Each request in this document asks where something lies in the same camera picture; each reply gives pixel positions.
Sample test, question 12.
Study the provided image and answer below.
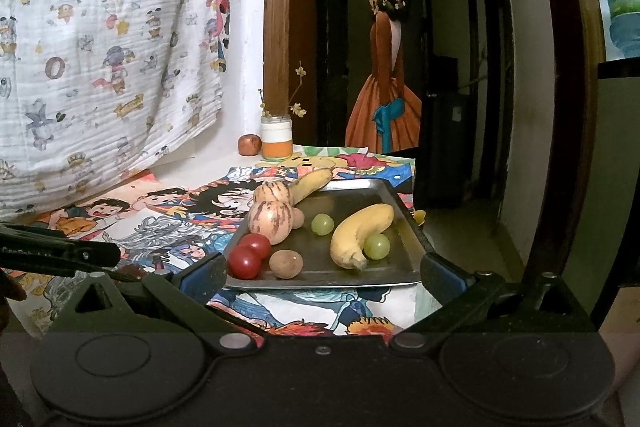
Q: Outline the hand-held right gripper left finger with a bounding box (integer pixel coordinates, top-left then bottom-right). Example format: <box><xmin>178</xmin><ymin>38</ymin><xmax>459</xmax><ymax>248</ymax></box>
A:
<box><xmin>50</xmin><ymin>251</ymin><xmax>261</xmax><ymax>354</ymax></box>

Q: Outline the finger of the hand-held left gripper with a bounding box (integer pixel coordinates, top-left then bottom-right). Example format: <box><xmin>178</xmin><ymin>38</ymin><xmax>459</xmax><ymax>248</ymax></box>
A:
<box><xmin>0</xmin><ymin>222</ymin><xmax>122</xmax><ymax>278</ymax></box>

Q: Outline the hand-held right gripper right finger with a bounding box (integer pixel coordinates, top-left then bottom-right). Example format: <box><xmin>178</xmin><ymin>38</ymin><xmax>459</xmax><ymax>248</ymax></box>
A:
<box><xmin>388</xmin><ymin>252</ymin><xmax>598</xmax><ymax>354</ymax></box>

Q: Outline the red cherry tomato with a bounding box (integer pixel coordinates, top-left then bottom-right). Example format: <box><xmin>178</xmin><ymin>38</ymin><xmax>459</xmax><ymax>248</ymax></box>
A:
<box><xmin>228</xmin><ymin>246</ymin><xmax>263</xmax><ymax>280</ymax></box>
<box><xmin>242</xmin><ymin>233</ymin><xmax>272</xmax><ymax>260</ymax></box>

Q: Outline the green grape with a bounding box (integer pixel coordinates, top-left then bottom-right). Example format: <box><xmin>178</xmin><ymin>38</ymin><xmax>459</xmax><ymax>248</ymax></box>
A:
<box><xmin>363</xmin><ymin>233</ymin><xmax>391</xmax><ymax>261</ymax></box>
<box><xmin>311</xmin><ymin>213</ymin><xmax>335</xmax><ymax>237</ymax></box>

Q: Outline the striped pepino melon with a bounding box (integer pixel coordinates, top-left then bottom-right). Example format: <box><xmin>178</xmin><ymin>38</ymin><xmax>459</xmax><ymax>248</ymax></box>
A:
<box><xmin>247</xmin><ymin>201</ymin><xmax>293</xmax><ymax>244</ymax></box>
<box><xmin>253</xmin><ymin>180</ymin><xmax>292</xmax><ymax>206</ymax></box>

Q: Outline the metal tray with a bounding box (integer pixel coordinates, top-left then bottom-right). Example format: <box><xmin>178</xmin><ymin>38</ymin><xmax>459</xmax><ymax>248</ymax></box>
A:
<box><xmin>222</xmin><ymin>178</ymin><xmax>436</xmax><ymax>292</ymax></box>

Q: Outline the person's left hand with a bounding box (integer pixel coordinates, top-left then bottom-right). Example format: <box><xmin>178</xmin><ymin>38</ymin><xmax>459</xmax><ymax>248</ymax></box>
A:
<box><xmin>0</xmin><ymin>269</ymin><xmax>28</xmax><ymax>303</ymax></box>

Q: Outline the cartoon boys drawing paper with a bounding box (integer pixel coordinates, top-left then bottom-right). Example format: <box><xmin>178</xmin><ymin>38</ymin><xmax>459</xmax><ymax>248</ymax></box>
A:
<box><xmin>30</xmin><ymin>172</ymin><xmax>201</xmax><ymax>243</ymax></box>

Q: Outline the grey winged figure drawing paper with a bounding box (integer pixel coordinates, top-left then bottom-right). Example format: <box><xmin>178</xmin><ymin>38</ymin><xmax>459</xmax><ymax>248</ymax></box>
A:
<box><xmin>10</xmin><ymin>214</ymin><xmax>416</xmax><ymax>338</ymax></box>

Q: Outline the spiky-haired cartoon drawing paper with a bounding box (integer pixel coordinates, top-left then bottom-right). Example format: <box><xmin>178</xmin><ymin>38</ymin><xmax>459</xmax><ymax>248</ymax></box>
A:
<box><xmin>145</xmin><ymin>164</ymin><xmax>281</xmax><ymax>228</ymax></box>

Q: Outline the small red apple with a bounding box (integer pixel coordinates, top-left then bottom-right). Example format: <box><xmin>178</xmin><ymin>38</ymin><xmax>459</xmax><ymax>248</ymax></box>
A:
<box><xmin>237</xmin><ymin>134</ymin><xmax>263</xmax><ymax>156</ymax></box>

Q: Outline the yellow bear drawing paper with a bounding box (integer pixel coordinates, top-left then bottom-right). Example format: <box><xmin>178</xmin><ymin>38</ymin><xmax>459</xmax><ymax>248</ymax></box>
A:
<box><xmin>255</xmin><ymin>146</ymin><xmax>416</xmax><ymax>180</ymax></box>

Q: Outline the white and orange jar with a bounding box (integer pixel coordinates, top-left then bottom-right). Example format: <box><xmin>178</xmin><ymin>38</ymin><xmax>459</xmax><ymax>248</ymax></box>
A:
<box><xmin>260</xmin><ymin>114</ymin><xmax>294</xmax><ymax>160</ymax></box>

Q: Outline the yellow flower sprig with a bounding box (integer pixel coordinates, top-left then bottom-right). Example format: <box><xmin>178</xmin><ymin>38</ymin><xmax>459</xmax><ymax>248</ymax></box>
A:
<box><xmin>257</xmin><ymin>62</ymin><xmax>308</xmax><ymax>120</ymax></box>

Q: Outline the white cartoon printed blanket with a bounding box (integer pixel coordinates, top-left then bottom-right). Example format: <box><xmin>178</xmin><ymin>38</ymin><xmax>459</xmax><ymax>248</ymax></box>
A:
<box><xmin>0</xmin><ymin>0</ymin><xmax>233</xmax><ymax>218</ymax></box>

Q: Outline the wall poster of girl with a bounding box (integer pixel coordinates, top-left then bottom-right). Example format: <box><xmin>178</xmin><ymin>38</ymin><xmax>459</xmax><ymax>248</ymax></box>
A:
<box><xmin>345</xmin><ymin>0</ymin><xmax>423</xmax><ymax>155</ymax></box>

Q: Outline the dark wooden door frame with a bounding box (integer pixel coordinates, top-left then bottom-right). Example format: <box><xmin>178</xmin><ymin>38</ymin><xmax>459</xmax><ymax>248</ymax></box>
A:
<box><xmin>522</xmin><ymin>0</ymin><xmax>608</xmax><ymax>288</ymax></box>

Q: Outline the brown wooden door frame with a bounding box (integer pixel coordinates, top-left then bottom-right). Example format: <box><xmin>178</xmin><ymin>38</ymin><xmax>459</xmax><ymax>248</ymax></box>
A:
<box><xmin>263</xmin><ymin>0</ymin><xmax>293</xmax><ymax>118</ymax></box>

